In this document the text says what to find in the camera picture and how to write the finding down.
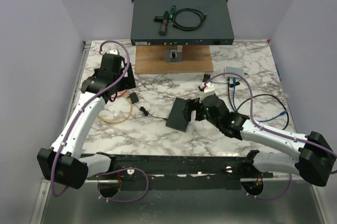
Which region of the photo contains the red ethernet cable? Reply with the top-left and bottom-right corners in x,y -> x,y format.
109,89 -> 130,103

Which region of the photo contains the small black power adapter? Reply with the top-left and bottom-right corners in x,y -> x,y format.
127,93 -> 167,121

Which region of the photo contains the black network switch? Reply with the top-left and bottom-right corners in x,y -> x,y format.
166,98 -> 189,132

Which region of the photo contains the black power adapter with cable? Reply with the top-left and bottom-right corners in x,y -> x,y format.
202,73 -> 250,85

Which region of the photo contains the black ethernet cable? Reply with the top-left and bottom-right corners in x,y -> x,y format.
228,76 -> 290,130

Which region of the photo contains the blue ethernet cable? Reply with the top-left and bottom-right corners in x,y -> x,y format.
229,76 -> 288,123

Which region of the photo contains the white grey small switch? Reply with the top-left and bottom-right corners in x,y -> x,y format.
224,66 -> 245,78

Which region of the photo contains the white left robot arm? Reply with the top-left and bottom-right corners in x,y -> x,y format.
37,50 -> 135,189

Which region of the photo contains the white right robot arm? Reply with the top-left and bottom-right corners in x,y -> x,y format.
182,94 -> 336,187

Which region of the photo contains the wooden board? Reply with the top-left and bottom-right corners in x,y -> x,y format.
135,46 -> 213,75

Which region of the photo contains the grey rack unit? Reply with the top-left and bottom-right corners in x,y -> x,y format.
130,0 -> 234,46

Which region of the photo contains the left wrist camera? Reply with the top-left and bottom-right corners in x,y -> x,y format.
106,49 -> 120,56

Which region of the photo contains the yellow ethernet cable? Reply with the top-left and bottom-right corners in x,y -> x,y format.
97,103 -> 134,124

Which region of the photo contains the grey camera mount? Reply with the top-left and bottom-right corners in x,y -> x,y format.
164,45 -> 183,63

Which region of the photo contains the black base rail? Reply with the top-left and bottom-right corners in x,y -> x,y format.
96,151 -> 260,191

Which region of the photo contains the black coiled cable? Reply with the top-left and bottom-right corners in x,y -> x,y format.
172,8 -> 207,32

